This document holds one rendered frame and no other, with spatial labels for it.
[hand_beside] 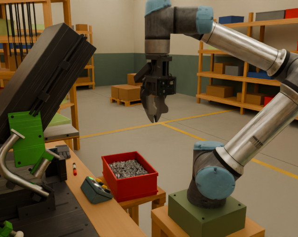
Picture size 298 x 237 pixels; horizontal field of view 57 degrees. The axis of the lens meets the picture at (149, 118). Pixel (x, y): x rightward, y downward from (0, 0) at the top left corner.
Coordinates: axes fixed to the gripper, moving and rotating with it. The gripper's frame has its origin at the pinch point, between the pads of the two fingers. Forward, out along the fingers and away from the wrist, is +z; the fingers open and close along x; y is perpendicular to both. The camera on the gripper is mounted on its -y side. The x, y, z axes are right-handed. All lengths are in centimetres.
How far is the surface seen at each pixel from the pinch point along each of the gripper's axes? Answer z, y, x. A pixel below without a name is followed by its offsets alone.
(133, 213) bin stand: 77, -58, 22
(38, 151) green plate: 18, -36, -31
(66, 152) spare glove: 37, -79, -10
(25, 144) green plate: 14, -37, -35
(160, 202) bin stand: 54, -30, 23
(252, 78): 45, -325, 453
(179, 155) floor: 129, -219, 180
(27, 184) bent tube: 27, -30, -37
